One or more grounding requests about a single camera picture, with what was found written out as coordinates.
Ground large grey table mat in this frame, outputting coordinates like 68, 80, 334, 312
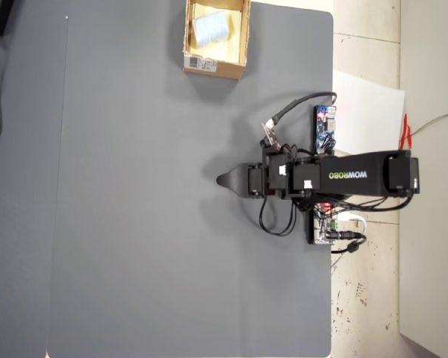
46, 0, 335, 358

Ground thin black shoulder servo cable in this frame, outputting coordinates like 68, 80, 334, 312
302, 192, 414, 213

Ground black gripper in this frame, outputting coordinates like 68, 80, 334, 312
216, 163, 270, 200

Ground motor controller board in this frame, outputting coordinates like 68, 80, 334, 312
308, 203, 340, 246

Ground black camera circuit board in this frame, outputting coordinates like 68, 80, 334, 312
261, 118, 281, 149

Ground white usb cable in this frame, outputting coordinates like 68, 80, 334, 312
337, 213, 369, 234

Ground blue circuit board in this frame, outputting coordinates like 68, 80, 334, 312
312, 104, 337, 154

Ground white paper sheet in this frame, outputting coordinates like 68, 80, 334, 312
333, 70, 406, 162

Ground thick black camera cable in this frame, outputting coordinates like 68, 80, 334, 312
268, 91, 339, 128

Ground light blue block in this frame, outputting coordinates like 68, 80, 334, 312
193, 10, 231, 49

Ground open cardboard box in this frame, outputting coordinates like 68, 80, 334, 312
181, 0, 252, 82

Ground thin black gripper servo cable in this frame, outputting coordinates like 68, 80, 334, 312
258, 143, 300, 237

